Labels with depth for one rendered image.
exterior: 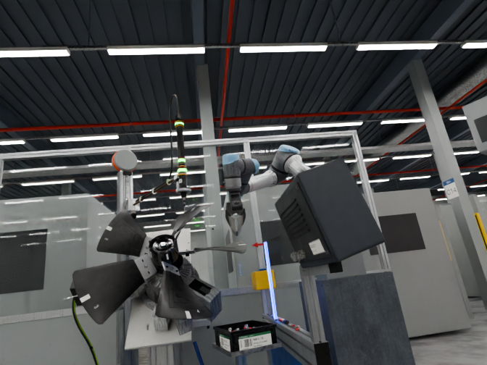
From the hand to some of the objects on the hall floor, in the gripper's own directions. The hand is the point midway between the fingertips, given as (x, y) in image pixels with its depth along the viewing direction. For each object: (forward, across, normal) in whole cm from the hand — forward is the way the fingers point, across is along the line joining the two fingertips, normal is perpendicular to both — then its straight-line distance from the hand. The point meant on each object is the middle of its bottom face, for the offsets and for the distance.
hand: (236, 233), depth 139 cm
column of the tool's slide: (+137, +62, -23) cm, 152 cm away
